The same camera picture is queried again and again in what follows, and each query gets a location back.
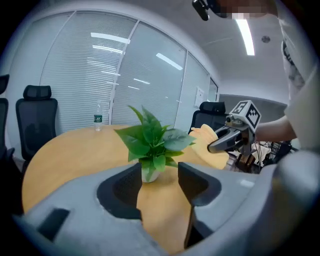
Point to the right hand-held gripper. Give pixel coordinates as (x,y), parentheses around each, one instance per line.
(252,115)

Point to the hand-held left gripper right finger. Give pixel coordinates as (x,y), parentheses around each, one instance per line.
(232,195)

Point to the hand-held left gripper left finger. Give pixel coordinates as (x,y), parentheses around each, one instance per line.
(80,200)

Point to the orange wiping cloth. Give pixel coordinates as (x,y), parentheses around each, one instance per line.
(203,136)

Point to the green potted plant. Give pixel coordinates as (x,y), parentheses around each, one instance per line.
(150,142)

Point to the person's right forearm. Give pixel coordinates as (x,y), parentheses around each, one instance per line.
(272,130)

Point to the black mesh office chair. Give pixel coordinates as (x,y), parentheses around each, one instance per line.
(207,117)
(36,120)

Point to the person's white shirt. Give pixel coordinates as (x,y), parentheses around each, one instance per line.
(305,112)

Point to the clear plastic water bottle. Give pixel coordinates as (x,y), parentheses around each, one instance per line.
(98,120)

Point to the long ceiling light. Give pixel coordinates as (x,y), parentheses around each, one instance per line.
(246,37)

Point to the round ceiling smoke detector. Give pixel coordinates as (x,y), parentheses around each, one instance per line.
(265,39)

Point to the white wall notice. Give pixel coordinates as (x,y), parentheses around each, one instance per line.
(199,97)

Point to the black head-mounted camera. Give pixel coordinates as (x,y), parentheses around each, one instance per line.
(202,8)

